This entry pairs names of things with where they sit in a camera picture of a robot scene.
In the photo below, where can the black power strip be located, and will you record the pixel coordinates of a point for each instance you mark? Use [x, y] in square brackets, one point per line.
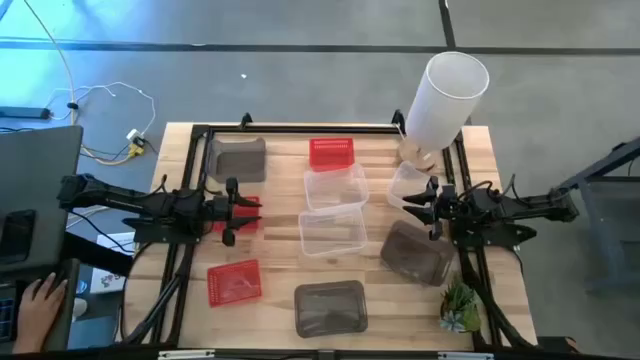
[25, 113]

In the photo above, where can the black metal table frame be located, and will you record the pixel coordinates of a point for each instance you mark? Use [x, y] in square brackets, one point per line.
[300, 129]

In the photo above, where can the white printed box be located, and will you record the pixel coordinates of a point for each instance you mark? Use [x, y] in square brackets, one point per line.
[106, 280]

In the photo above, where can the backlit keyboard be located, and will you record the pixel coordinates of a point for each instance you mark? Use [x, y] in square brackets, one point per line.
[5, 320]

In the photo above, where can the smoky grey plastic basket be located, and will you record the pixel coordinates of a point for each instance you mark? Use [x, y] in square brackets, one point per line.
[415, 255]
[237, 162]
[330, 310]

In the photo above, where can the white power adapter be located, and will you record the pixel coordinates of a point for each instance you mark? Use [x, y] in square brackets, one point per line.
[134, 135]

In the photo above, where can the yellow plug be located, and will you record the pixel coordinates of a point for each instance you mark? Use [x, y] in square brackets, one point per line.
[136, 150]

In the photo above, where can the small potted succulent plant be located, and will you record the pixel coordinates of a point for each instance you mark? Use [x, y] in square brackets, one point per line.
[459, 305]

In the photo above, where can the silver metal bracket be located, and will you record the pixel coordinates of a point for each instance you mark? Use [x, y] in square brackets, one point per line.
[465, 356]
[185, 355]

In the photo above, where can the black frame clamp knob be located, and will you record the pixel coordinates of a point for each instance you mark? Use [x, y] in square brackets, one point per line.
[398, 120]
[245, 121]

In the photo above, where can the red plastic mesh basket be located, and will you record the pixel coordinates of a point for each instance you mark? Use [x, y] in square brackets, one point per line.
[248, 211]
[235, 285]
[331, 155]

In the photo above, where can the person's hand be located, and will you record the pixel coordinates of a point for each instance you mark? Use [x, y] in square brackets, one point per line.
[37, 310]

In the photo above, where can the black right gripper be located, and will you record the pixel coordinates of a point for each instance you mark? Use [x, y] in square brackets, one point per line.
[450, 210]

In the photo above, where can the white cylindrical bin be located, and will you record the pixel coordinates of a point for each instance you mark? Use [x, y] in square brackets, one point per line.
[445, 105]

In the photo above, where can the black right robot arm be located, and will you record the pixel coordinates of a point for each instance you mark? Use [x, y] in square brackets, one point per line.
[530, 205]

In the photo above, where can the white cup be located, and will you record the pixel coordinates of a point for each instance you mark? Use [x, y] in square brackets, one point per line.
[80, 309]

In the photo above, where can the grey metal table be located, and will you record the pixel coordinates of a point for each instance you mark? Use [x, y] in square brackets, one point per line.
[607, 235]

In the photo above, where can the black phone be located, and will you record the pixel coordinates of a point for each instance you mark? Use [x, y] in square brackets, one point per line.
[17, 235]

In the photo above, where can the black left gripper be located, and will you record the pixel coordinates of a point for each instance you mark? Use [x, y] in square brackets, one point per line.
[217, 210]

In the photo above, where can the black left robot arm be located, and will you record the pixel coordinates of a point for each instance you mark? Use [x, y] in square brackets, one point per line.
[125, 197]

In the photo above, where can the clear plastic basket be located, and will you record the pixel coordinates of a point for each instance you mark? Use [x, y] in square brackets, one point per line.
[336, 190]
[405, 182]
[332, 235]

